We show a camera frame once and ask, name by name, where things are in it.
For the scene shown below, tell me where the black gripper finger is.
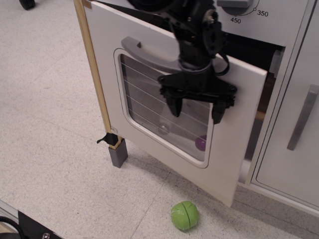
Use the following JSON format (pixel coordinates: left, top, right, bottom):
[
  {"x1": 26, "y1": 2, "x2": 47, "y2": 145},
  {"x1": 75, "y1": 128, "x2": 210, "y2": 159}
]
[
  {"x1": 212, "y1": 101, "x2": 226, "y2": 124},
  {"x1": 167, "y1": 97, "x2": 182, "y2": 117}
]

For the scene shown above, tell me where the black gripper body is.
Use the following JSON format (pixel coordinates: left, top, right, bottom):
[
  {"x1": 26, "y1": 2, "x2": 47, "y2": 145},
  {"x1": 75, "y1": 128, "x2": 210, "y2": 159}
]
[{"x1": 158, "y1": 67, "x2": 237, "y2": 108}]

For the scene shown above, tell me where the white oven door with window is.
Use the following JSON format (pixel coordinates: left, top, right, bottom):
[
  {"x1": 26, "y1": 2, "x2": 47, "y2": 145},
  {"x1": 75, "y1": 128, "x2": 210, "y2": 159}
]
[{"x1": 84, "y1": 0, "x2": 267, "y2": 206}]

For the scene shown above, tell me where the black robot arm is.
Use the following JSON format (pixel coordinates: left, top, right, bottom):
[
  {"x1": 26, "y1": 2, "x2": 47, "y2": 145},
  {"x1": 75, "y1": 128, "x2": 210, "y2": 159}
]
[{"x1": 130, "y1": 0, "x2": 237, "y2": 124}]

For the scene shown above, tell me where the grey oven knob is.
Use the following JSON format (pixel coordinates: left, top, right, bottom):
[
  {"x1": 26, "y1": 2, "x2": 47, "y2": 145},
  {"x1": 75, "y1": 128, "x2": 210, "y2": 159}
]
[{"x1": 216, "y1": 0, "x2": 253, "y2": 15}]

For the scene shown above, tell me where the white toy salt shaker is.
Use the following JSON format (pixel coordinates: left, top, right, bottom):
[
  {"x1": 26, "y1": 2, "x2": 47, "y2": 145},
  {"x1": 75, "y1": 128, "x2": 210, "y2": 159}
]
[{"x1": 158, "y1": 119, "x2": 172, "y2": 135}]

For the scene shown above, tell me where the purple toy eggplant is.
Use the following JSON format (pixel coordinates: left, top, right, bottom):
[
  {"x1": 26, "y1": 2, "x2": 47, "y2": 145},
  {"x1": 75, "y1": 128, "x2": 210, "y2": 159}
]
[{"x1": 195, "y1": 135, "x2": 207, "y2": 152}]

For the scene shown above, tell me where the grey cabinet leg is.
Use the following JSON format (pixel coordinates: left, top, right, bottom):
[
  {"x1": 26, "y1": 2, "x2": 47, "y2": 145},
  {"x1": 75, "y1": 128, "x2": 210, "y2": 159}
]
[{"x1": 109, "y1": 139, "x2": 128, "y2": 168}]

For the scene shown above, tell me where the white toy kitchen cabinet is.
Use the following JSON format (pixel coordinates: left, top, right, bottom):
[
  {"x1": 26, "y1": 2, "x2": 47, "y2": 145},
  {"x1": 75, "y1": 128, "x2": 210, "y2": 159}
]
[{"x1": 74, "y1": 0, "x2": 319, "y2": 215}]

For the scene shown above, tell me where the green toy cabbage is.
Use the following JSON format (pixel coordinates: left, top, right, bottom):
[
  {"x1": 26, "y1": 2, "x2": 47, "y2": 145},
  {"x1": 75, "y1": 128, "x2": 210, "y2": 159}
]
[{"x1": 170, "y1": 201, "x2": 199, "y2": 231}]

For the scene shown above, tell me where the black caster wheel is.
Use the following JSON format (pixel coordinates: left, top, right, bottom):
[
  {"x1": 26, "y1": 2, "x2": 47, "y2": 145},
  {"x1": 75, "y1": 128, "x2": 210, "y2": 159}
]
[{"x1": 19, "y1": 0, "x2": 35, "y2": 10}]

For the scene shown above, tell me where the black cable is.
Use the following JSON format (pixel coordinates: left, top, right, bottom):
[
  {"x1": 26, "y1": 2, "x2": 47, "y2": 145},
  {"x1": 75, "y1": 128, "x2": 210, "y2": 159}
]
[{"x1": 213, "y1": 51, "x2": 230, "y2": 77}]

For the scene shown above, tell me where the grey cabinet door handle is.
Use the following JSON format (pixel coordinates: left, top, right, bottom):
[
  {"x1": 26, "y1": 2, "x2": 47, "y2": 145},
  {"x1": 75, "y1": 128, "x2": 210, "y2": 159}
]
[{"x1": 287, "y1": 84, "x2": 319, "y2": 151}]

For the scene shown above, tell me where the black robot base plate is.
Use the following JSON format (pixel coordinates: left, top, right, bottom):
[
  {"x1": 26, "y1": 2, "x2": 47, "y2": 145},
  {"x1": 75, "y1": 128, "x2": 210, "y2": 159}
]
[{"x1": 0, "y1": 200, "x2": 63, "y2": 239}]

